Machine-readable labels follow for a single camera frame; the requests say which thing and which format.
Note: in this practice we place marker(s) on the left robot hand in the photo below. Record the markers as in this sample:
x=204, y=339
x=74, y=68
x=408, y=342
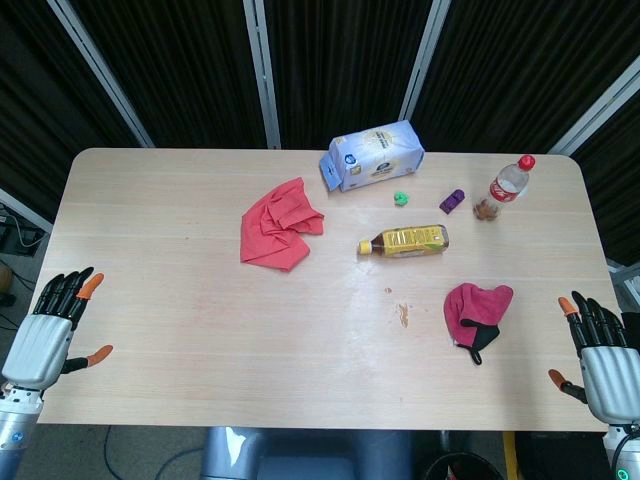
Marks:
x=40, y=345

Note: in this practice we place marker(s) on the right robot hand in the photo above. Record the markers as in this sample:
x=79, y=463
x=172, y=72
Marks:
x=610, y=380

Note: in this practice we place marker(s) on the pink cloth with black trim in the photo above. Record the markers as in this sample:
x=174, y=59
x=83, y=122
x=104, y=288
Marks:
x=475, y=305

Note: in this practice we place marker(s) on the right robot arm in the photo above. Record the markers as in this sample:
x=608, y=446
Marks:
x=627, y=455

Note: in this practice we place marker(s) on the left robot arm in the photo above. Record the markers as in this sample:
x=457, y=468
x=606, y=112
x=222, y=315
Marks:
x=15, y=430

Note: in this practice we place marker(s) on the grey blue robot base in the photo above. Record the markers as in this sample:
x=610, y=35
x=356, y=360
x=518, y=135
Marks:
x=300, y=455

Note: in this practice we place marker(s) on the coral red cloth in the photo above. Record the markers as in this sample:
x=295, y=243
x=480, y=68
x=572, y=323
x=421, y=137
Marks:
x=270, y=235

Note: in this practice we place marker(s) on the black waste bin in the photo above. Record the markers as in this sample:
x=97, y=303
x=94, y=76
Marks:
x=462, y=470

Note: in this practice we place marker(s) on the red cap cola bottle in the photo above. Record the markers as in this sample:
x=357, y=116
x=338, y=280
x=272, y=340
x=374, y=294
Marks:
x=507, y=185

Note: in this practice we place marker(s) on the small purple plastic toy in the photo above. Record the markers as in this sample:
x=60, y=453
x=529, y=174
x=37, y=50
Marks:
x=452, y=201

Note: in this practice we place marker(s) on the yellow label tea bottle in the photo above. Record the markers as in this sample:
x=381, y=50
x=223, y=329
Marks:
x=410, y=240

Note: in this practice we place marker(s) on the small green crumpled toy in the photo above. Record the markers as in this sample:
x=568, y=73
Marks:
x=401, y=199

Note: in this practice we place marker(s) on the blue white tissue pack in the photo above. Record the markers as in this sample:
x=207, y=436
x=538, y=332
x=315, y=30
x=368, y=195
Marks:
x=375, y=155

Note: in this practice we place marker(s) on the grey partition frame post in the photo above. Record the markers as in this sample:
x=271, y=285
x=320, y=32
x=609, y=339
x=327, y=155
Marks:
x=100, y=75
x=265, y=90
x=590, y=120
x=425, y=60
x=25, y=210

